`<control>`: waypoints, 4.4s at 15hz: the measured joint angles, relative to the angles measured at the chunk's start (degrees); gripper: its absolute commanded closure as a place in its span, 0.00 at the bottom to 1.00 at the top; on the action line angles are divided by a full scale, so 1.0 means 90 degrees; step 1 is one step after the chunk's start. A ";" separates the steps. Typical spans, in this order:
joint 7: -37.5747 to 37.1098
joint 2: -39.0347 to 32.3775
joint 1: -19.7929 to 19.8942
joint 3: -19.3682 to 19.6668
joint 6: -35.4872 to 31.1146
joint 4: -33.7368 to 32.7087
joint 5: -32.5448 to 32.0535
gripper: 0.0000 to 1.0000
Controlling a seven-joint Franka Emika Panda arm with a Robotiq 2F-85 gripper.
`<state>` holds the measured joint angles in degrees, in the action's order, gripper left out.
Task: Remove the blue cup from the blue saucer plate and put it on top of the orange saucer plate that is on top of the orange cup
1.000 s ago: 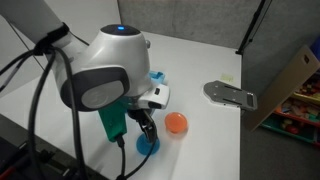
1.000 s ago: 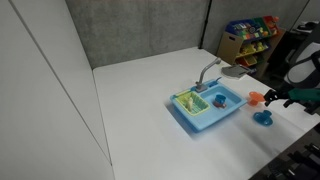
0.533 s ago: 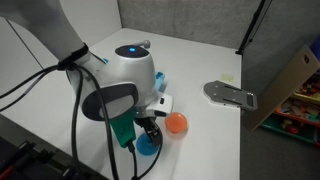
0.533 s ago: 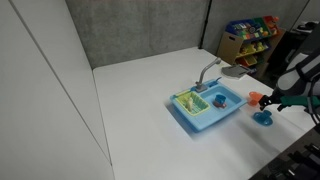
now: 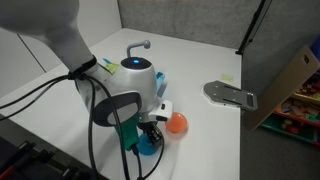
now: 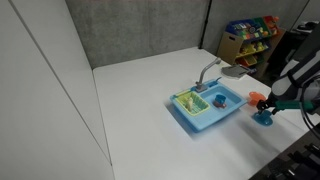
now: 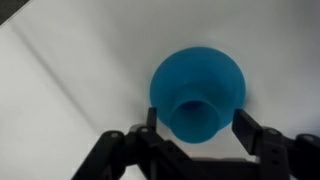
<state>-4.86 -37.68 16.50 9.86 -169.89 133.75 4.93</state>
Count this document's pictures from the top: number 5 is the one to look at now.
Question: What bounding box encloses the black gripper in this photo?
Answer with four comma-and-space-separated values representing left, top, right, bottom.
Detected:
137, 120, 164, 146

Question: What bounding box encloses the blue toy cup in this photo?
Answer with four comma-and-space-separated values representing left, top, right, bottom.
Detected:
138, 132, 152, 146

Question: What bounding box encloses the blue toy saucer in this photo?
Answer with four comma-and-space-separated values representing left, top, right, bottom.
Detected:
136, 137, 162, 157

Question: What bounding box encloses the orange toy saucer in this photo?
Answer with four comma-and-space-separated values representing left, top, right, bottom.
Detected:
165, 111, 189, 135

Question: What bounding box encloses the grey metal mounting plate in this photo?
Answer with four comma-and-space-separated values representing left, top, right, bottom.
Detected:
202, 80, 259, 112

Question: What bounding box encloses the yellow-green toy dish rack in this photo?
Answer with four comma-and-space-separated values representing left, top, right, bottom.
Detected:
105, 62, 121, 75

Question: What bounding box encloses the grey toy faucet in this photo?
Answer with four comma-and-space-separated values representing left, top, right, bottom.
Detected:
126, 39, 152, 58

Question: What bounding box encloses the yellow sticky note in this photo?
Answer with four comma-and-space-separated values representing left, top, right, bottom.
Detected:
220, 73, 235, 84

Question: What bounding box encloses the toy shelf with colourful bins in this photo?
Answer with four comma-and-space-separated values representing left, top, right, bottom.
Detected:
245, 35, 320, 148

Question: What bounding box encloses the black tripod pole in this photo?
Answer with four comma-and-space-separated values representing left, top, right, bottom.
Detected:
235, 0, 273, 56

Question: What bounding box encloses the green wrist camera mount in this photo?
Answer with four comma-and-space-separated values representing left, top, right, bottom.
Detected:
114, 112, 141, 152

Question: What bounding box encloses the black camera cable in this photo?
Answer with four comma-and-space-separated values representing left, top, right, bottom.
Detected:
131, 133, 166, 180

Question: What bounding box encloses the black equipment frame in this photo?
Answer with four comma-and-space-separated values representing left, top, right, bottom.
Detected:
0, 114, 113, 180

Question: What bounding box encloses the black cable bundle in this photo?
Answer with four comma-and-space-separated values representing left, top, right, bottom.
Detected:
0, 73, 132, 180

